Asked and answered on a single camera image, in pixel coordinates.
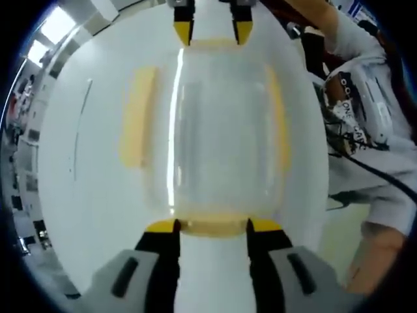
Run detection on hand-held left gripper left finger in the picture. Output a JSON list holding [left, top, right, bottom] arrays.
[[83, 218, 182, 313]]

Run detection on white chest-worn device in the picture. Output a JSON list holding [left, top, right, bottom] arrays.
[[354, 63, 397, 151]]

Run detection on person in white shirt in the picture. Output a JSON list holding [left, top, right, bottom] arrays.
[[304, 0, 417, 236]]

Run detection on black cable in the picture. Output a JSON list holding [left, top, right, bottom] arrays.
[[338, 153, 417, 209]]

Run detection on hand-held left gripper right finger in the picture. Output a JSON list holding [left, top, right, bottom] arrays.
[[246, 218, 359, 313]]

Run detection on transparent storage box yellow latches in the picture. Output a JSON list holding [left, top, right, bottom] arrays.
[[119, 37, 293, 241]]

